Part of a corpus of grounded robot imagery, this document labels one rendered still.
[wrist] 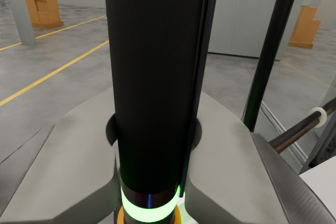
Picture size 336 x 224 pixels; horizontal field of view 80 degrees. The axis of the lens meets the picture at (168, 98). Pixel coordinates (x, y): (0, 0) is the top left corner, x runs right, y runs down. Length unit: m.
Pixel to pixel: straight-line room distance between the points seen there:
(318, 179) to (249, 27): 5.27
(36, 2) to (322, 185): 8.44
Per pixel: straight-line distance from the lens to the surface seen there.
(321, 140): 0.86
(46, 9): 8.38
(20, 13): 6.37
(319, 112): 0.38
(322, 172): 0.64
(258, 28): 5.79
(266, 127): 1.47
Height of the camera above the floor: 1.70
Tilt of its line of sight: 30 degrees down
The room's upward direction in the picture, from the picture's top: 4 degrees clockwise
